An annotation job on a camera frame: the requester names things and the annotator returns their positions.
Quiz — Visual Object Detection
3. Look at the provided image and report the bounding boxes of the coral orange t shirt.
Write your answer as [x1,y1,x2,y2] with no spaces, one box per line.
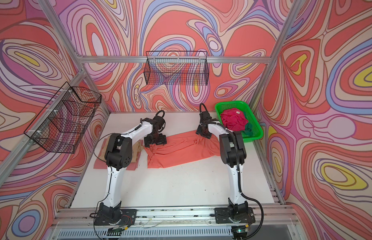
[145,131,220,169]

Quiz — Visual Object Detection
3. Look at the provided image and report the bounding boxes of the green plastic basket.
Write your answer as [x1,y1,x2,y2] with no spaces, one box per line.
[215,101,264,143]

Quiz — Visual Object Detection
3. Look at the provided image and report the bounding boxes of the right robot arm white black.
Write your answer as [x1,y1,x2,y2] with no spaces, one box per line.
[197,103,264,226]

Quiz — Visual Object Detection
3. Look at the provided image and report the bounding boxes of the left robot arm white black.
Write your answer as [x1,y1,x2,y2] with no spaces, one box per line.
[97,110,167,223]

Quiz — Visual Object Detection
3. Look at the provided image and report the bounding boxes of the magenta t shirt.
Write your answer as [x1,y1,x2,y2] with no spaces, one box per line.
[220,108,249,131]

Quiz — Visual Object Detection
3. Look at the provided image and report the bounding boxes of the dark green t shirt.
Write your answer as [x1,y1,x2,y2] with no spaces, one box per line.
[239,123,254,138]

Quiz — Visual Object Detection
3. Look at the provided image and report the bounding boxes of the folded pink t shirt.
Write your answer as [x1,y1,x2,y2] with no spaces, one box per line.
[93,143,144,171]

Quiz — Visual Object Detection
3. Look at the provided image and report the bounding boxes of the aluminium frame right post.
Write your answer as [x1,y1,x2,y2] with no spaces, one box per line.
[249,0,305,111]

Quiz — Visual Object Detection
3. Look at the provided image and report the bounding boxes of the aluminium frame post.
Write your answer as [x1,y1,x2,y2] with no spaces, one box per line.
[249,0,305,111]
[38,0,111,115]

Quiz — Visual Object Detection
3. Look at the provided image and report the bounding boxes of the black wire basket back wall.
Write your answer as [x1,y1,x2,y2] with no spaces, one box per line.
[143,50,210,86]

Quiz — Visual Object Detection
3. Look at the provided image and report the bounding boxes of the black wire basket wall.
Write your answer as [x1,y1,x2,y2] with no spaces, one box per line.
[143,50,210,86]
[23,83,102,154]

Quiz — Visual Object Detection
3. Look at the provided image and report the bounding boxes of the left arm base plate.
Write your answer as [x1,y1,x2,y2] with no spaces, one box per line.
[93,209,137,226]

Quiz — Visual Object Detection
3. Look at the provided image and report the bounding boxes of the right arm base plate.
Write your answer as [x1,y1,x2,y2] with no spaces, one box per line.
[213,208,256,225]

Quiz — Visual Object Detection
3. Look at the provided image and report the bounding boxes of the black wire basket left wall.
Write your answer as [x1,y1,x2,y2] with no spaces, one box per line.
[23,83,102,154]

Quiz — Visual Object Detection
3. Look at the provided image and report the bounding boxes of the white vented cable duct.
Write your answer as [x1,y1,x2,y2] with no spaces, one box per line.
[51,226,233,240]

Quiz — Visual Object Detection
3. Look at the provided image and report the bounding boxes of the aluminium front rail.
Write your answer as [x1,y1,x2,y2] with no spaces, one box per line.
[52,204,300,227]

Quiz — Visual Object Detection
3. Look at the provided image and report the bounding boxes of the aluminium frame horizontal back bar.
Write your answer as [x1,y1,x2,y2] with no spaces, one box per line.
[77,56,271,64]

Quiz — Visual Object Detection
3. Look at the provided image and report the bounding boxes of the aluminium frame left post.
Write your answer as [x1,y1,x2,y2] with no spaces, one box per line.
[38,0,111,115]

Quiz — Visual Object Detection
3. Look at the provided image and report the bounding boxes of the aluminium frame left side bar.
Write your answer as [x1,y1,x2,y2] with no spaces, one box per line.
[0,70,86,193]

